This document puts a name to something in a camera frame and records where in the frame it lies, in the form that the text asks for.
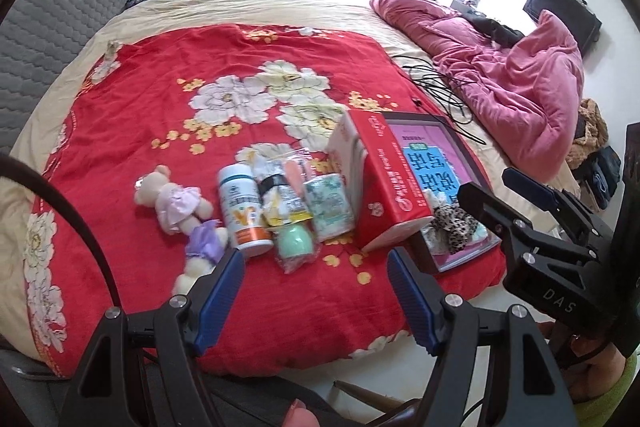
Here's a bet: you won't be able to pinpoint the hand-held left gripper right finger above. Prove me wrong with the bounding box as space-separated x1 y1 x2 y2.
386 247 569 427

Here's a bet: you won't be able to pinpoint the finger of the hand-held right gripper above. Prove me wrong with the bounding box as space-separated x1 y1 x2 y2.
501 166 608 238
456 181 603 270

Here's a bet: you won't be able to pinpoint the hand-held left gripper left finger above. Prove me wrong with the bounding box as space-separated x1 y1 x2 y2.
59 248 247 427

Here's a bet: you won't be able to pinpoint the white patterned scrunchie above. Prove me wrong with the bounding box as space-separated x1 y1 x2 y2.
425 192 501 258

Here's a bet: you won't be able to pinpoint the leopard print scrunchie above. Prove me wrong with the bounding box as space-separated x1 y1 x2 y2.
432 204 481 253

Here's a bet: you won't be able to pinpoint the pink book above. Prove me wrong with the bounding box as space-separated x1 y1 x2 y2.
390 122 496 270
382 112 503 275

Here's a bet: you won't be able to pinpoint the teddy bear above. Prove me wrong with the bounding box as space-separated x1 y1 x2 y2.
134 165 213 235
174 221 228 295

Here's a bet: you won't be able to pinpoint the clear bag with green sponge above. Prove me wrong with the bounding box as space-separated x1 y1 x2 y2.
272 219 321 275

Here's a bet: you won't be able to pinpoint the green floral tissue pack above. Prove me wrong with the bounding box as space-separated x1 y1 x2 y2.
304 173 358 243

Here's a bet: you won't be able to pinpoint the clear bag with pink puff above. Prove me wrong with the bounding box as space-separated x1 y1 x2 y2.
252 149 313 228

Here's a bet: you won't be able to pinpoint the person's right forearm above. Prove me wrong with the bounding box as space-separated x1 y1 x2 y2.
575 352 640 427

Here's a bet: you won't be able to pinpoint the person's right hand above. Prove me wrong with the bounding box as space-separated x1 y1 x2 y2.
547 324 627 404

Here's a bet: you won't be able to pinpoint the person's left hand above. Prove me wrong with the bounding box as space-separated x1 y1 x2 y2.
285 398 322 427

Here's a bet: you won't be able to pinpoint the dark bags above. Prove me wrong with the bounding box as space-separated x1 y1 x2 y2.
582 147 623 212

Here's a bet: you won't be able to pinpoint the brown fluffy garment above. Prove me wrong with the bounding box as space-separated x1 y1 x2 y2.
570 99 611 168

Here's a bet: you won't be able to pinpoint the red tissue box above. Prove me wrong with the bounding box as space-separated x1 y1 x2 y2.
327 111 436 253

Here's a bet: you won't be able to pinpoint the white supplement bottle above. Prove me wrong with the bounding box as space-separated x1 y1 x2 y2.
217 164 273 258

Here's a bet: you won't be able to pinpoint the wooden rod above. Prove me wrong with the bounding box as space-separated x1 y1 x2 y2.
332 379 421 413

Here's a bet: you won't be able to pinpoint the pink quilt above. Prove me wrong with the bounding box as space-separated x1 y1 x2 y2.
370 0 586 182

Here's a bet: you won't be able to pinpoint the black garment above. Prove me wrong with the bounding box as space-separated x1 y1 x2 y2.
467 14 526 48

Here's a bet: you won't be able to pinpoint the black television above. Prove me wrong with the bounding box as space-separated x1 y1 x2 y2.
522 0 603 58

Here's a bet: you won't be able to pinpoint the red floral blanket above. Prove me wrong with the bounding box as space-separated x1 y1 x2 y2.
25 23 506 380

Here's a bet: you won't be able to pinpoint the grey quilted headboard cover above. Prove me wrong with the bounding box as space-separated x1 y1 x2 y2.
0 0 153 158

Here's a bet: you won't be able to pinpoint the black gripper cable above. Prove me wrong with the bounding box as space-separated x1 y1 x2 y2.
0 154 123 313

